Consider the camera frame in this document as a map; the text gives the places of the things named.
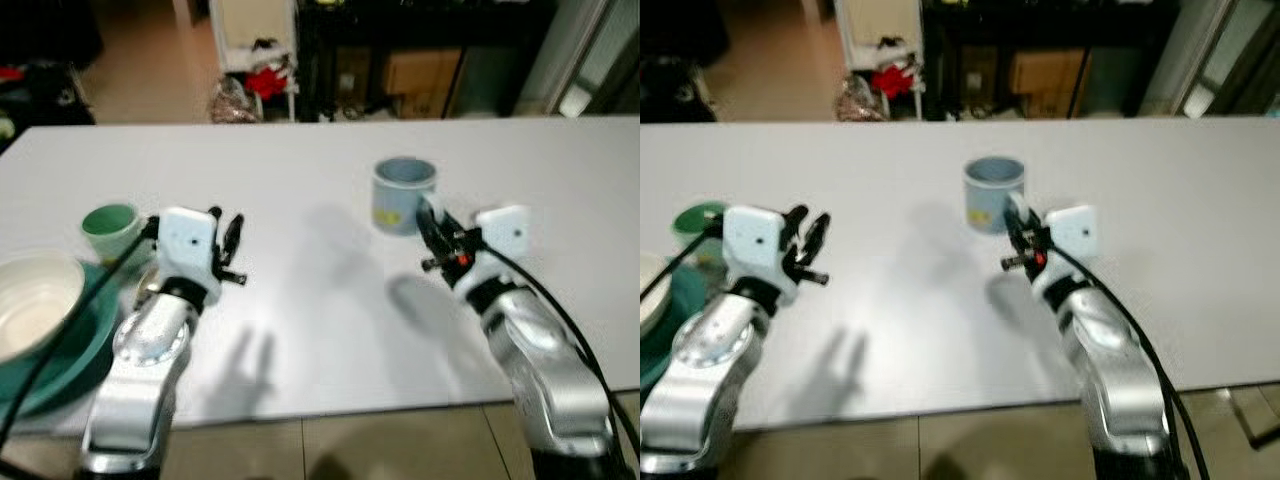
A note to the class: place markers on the green cup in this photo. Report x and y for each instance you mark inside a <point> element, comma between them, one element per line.
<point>110,235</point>
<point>690,222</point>

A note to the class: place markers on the black shelf unit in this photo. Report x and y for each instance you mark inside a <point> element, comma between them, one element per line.
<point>330,50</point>
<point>955,50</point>

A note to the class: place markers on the red object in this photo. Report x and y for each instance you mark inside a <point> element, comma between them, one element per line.
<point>268,80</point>
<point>893,80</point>

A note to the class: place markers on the grey mug with yellow sticker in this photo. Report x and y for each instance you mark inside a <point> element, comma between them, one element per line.
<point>985,205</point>
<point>395,205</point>

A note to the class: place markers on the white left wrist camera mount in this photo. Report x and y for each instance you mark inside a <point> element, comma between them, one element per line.
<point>185,245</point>
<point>750,240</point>

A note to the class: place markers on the brown cardboard box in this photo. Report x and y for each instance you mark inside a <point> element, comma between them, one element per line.
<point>1045,80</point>
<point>420,80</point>

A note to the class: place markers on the white cabinet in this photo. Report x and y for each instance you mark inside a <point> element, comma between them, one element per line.
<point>250,25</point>
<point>875,25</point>

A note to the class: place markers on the grey door panel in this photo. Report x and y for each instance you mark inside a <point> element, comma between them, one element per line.
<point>1170,50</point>
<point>560,50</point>

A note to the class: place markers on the patterned bag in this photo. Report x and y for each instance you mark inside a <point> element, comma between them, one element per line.
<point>858,103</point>
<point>232,105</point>

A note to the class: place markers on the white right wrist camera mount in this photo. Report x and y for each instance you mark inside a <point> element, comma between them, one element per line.
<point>1072,232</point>
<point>505,230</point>

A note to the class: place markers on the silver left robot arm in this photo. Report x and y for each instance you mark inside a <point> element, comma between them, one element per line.
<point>140,370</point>
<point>700,370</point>

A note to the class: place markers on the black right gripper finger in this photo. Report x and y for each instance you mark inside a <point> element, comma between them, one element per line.
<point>443,232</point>
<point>1032,228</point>
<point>1014,226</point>
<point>427,228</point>

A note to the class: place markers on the teal plate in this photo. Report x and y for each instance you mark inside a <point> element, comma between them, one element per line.
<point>75,375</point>
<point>680,300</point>

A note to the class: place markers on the black bag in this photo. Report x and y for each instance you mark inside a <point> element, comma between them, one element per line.
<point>675,95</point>
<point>45,95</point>

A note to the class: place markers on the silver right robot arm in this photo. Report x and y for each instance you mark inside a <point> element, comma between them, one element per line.
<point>1115,380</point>
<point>545,370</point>

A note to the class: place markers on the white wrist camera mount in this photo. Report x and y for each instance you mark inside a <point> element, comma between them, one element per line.
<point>1072,232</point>
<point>185,245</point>
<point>505,230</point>
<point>750,240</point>

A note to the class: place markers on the white bowl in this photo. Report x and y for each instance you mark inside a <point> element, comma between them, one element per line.
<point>650,295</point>
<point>35,300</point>

